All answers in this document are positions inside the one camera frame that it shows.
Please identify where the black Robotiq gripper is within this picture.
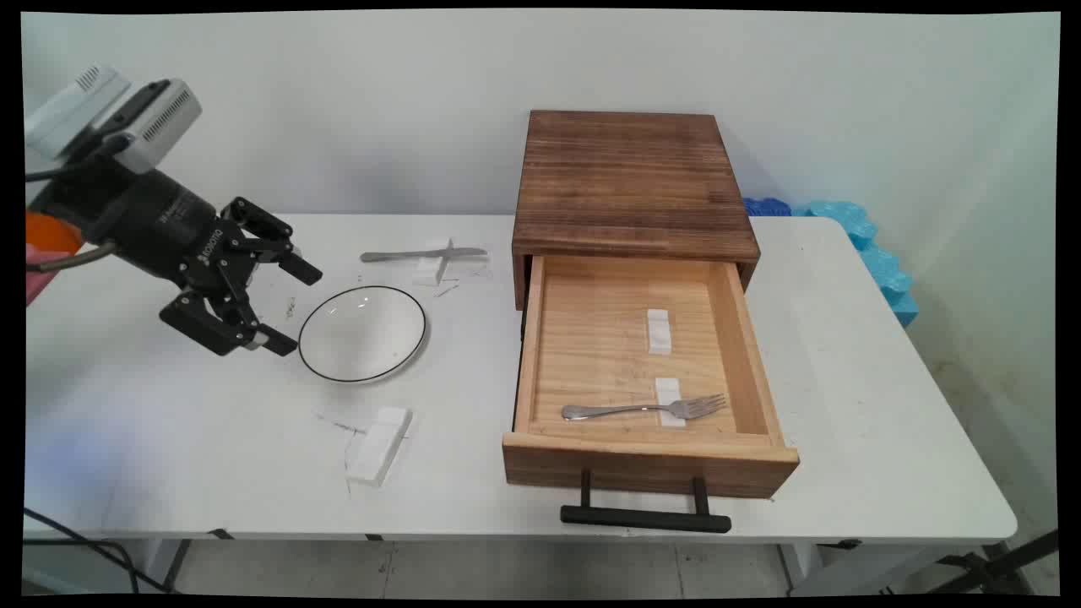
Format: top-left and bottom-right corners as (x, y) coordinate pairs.
(38, 156), (324, 358)

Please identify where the silver table knife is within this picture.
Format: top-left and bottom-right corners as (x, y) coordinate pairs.
(360, 244), (490, 263)

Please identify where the white plate with black rim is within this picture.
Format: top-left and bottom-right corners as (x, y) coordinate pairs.
(297, 285), (429, 385)

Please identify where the white ceramic cutlery rest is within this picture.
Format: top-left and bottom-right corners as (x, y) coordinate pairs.
(413, 238), (458, 287)
(645, 308), (675, 356)
(345, 406), (414, 488)
(655, 377), (687, 429)

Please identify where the pink box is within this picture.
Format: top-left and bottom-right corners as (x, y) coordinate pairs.
(25, 242), (73, 307)

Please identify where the light wooden drawer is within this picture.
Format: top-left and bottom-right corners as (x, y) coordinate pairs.
(501, 253), (801, 500)

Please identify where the dark wooden drawer cabinet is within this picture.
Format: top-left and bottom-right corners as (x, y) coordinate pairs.
(511, 110), (762, 312)

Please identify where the silver fork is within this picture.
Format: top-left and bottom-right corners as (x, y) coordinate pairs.
(561, 393), (729, 422)

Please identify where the cyan foam piece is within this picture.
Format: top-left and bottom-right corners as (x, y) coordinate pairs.
(792, 199), (921, 329)

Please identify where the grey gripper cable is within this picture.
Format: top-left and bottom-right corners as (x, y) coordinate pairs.
(25, 241), (117, 274)

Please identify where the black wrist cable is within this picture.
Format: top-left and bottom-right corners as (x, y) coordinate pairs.
(24, 142), (115, 185)

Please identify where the black metal table frame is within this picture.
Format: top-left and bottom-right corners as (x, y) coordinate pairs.
(815, 529), (1060, 597)
(159, 529), (236, 594)

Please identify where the black floor cable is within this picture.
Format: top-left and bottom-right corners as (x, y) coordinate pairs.
(24, 506), (174, 595)

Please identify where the black metal drawer handle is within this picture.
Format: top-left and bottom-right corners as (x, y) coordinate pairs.
(559, 468), (734, 535)

